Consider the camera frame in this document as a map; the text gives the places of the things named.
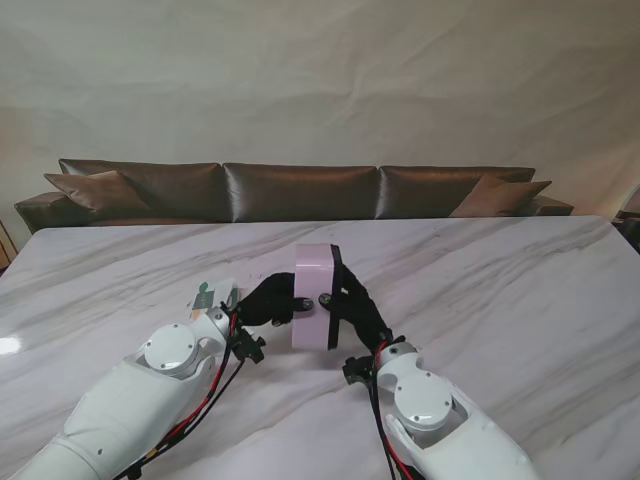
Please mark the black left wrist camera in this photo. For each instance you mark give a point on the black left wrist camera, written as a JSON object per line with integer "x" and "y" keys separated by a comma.
{"x": 250, "y": 347}

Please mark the brown leather sofa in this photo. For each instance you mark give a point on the brown leather sofa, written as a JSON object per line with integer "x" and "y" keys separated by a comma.
{"x": 300, "y": 195}

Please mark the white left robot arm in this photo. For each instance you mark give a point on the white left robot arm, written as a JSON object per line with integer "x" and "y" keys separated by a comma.
{"x": 135, "y": 400}

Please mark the wooden furniture piece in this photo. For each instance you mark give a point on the wooden furniture piece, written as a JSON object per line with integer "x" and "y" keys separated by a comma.
{"x": 4, "y": 245}

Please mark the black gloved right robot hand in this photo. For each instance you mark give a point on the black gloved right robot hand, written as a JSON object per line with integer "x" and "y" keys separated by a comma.
{"x": 362, "y": 315}

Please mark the dark furniture piece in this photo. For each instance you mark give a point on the dark furniture piece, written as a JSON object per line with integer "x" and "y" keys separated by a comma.
{"x": 629, "y": 220}

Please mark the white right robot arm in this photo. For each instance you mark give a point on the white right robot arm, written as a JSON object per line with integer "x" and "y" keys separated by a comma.
{"x": 440, "y": 425}

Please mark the pink tissue box cover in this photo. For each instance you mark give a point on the pink tissue box cover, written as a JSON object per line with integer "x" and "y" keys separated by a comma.
{"x": 312, "y": 270}

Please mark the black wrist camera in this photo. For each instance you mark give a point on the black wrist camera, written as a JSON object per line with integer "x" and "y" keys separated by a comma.
{"x": 357, "y": 372}
{"x": 250, "y": 347}

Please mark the brown sofa back cushion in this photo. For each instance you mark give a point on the brown sofa back cushion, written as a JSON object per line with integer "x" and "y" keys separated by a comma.
{"x": 175, "y": 190}
{"x": 300, "y": 192}
{"x": 430, "y": 192}

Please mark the brown throw pillow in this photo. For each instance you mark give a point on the brown throw pillow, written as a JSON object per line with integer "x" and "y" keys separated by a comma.
{"x": 100, "y": 195}
{"x": 495, "y": 197}

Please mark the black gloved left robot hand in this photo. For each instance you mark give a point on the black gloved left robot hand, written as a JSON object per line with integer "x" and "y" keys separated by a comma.
{"x": 270, "y": 302}

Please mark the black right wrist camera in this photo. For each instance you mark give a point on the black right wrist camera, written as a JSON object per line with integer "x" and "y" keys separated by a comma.
{"x": 357, "y": 372}

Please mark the black tissue box base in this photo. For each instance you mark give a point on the black tissue box base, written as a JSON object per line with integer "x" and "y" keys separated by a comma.
{"x": 336, "y": 265}

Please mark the green white tissue pack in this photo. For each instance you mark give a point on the green white tissue pack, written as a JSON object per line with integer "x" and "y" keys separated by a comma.
{"x": 210, "y": 297}

